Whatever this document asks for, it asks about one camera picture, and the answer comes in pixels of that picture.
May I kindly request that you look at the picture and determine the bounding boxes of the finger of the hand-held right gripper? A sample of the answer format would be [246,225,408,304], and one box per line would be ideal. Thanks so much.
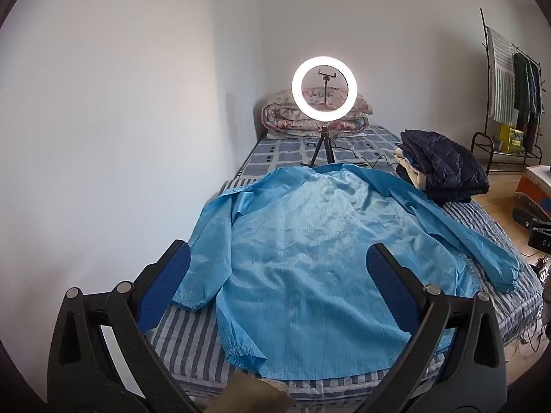
[512,206,539,229]

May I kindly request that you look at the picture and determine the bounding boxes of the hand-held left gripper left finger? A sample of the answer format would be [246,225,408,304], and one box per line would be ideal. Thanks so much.
[46,240,203,413]

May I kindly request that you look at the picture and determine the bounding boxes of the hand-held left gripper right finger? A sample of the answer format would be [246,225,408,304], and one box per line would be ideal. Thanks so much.
[359,243,509,413]

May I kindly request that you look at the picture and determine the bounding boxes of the light blue work coat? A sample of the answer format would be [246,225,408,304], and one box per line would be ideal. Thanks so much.
[172,164,521,381]

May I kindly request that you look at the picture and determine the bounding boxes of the dark green hanging clothes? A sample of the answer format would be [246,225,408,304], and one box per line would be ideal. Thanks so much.
[513,52,542,142]

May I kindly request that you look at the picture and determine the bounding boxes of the black metal clothes rack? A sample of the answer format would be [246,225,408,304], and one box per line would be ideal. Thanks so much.
[470,8,544,168]

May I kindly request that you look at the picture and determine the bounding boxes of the orange table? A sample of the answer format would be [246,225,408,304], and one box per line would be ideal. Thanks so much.
[516,166,551,207]

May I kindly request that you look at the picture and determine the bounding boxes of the bed with striped sheet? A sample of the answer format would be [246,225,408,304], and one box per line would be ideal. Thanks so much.
[144,125,544,401]

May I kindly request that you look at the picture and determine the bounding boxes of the yellow box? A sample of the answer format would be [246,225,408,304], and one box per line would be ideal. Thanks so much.
[499,124,525,154]

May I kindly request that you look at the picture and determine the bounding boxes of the navy puffer jacket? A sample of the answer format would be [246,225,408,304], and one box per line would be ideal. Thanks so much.
[400,129,490,202]

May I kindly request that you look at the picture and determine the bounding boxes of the beige folded garment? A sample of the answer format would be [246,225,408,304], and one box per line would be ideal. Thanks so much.
[394,148,427,190]

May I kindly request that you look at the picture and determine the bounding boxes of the olive brown cloth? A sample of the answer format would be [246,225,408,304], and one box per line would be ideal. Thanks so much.
[207,372,289,413]

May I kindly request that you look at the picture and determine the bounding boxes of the striped hanging towel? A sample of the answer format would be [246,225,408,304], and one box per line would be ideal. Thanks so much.
[491,28,516,125]

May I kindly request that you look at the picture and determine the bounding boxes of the black tripod stand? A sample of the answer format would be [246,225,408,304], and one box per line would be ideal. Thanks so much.
[301,121,341,168]

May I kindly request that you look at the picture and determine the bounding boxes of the blue checkered blanket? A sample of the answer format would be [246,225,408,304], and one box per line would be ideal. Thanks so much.
[236,126,405,178]

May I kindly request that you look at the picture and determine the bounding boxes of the folded floral quilt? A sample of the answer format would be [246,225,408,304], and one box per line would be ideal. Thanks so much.
[262,87,372,135]

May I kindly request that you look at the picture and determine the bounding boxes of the black phone holder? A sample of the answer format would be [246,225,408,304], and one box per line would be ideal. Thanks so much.
[318,68,337,110]

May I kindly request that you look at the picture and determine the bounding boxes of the thin black cable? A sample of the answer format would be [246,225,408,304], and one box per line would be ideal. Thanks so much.
[333,148,399,168]

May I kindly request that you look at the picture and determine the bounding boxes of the white ring light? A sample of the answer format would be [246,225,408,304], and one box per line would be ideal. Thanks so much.
[291,55,359,122]

